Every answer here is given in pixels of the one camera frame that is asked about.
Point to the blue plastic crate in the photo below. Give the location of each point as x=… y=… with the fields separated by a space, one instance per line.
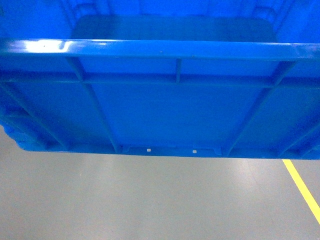
x=180 y=78

